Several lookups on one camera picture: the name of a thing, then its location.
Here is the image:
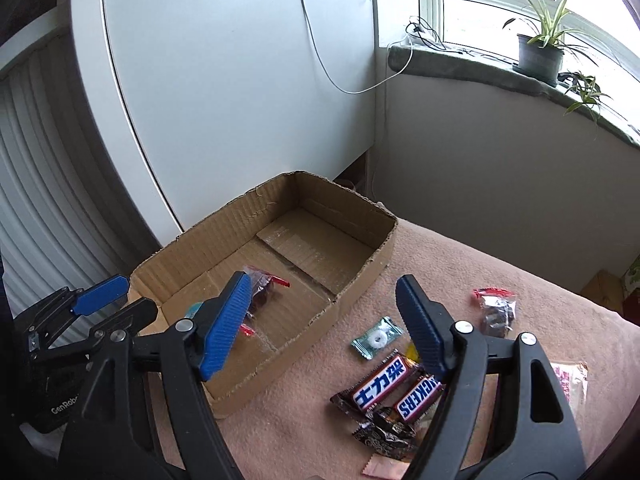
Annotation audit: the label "red date snack packet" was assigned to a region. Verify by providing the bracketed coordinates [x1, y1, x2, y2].
[240, 266, 291, 337]
[472, 287, 516, 338]

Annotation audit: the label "packaged bread slices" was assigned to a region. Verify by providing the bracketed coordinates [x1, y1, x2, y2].
[550, 362, 589, 419]

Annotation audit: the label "green white paper bag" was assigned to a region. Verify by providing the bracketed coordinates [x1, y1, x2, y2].
[620, 256, 640, 297]

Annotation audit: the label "black cartoon snack packet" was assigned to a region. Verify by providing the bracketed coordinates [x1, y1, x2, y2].
[352, 406, 418, 460]

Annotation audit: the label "potted spider plant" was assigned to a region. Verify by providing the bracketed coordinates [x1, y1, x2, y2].
[502, 0, 610, 122]

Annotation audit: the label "window frame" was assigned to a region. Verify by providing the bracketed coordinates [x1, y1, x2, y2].
[406, 0, 640, 86]

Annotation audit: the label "white hanging cable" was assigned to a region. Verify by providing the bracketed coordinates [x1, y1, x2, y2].
[298, 0, 417, 97]

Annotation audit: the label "brown cardboard box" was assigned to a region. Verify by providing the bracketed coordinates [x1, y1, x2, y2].
[128, 171, 398, 418]

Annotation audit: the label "yellow candy packet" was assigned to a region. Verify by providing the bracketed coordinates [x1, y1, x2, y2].
[405, 342, 421, 363]

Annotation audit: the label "Snickers bar English label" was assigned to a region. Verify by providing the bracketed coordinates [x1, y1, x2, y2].
[394, 375, 444, 424]

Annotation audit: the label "pink wafer packet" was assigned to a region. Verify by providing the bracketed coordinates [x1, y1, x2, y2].
[361, 454, 410, 480]

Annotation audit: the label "Snickers bar Chinese label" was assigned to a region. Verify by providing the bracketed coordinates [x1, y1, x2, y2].
[330, 350, 419, 414]

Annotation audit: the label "grey window sill cushion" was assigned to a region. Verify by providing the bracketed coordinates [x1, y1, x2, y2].
[387, 47, 639, 153]

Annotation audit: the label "white cabinet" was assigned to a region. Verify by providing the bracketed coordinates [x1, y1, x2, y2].
[70, 0, 374, 244]

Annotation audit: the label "teal mint candy packet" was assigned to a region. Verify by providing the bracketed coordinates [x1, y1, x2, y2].
[350, 316, 404, 361]

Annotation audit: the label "power strip with cables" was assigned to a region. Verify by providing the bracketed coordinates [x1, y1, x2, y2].
[405, 16, 448, 52]

